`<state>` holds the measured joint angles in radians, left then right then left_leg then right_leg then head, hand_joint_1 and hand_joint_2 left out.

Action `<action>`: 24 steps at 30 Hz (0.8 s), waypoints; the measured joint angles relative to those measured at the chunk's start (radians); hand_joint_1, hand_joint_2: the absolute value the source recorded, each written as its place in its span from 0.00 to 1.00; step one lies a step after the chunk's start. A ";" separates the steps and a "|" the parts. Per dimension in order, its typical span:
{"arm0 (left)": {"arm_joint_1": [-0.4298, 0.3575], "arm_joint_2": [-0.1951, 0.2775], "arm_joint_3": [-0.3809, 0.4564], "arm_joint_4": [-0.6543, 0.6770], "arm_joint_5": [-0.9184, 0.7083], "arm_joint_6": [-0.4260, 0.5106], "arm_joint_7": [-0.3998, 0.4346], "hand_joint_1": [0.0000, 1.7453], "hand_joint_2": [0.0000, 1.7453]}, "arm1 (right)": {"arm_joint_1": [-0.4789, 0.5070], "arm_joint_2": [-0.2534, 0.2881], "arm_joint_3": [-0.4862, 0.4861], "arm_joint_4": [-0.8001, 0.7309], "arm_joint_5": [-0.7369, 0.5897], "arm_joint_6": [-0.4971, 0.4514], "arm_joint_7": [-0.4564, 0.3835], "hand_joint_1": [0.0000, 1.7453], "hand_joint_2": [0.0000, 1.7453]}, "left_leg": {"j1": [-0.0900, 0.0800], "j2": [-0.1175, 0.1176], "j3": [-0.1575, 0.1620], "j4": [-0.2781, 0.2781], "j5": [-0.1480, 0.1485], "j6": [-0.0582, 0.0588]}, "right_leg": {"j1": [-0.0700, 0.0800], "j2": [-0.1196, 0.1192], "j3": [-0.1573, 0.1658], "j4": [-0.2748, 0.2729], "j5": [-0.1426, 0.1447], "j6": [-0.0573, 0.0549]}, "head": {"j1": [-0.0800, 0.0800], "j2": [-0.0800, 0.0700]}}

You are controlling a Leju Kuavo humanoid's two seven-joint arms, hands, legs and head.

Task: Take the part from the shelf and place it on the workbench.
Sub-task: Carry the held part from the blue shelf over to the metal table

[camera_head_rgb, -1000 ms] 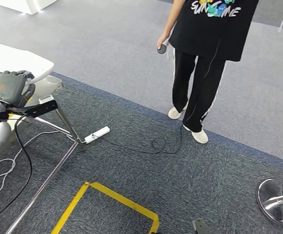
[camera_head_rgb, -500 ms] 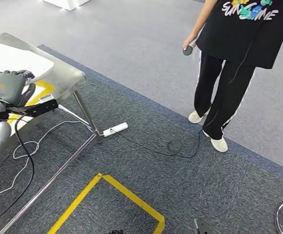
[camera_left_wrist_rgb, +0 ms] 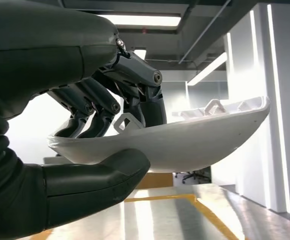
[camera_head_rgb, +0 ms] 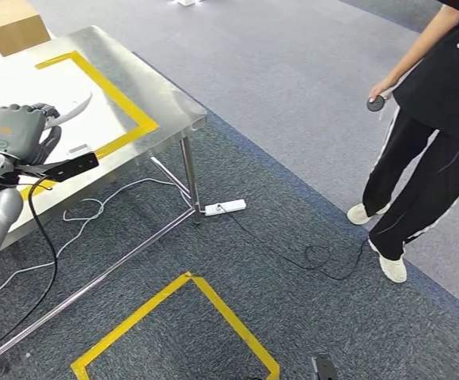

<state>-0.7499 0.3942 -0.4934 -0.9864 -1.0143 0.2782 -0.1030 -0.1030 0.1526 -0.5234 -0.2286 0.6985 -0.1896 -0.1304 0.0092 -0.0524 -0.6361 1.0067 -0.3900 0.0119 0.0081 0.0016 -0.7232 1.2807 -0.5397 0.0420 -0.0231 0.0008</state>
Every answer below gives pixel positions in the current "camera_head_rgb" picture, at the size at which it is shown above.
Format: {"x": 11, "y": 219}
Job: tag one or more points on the brown cardboard box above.
{"x": 16, "y": 29}

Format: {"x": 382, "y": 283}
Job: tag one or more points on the person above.
{"x": 431, "y": 173}

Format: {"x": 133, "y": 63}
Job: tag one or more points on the white power strip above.
{"x": 226, "y": 207}

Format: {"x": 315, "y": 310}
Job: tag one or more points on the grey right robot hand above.
{"x": 324, "y": 367}

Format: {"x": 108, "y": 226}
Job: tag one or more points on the black round disc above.
{"x": 376, "y": 105}

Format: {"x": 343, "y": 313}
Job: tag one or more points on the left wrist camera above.
{"x": 75, "y": 165}

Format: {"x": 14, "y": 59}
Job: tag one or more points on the person's hand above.
{"x": 382, "y": 89}

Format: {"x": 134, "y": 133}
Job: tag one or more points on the yellow floor tape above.
{"x": 229, "y": 318}

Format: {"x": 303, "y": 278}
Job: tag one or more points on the steel workbench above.
{"x": 154, "y": 89}

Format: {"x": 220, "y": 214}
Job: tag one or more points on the white triangular plastic part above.
{"x": 71, "y": 113}

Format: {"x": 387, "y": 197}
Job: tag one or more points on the person's forearm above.
{"x": 419, "y": 50}

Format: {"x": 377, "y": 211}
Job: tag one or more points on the yellow tape on workbench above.
{"x": 128, "y": 107}

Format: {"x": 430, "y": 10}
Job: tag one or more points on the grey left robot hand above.
{"x": 16, "y": 134}

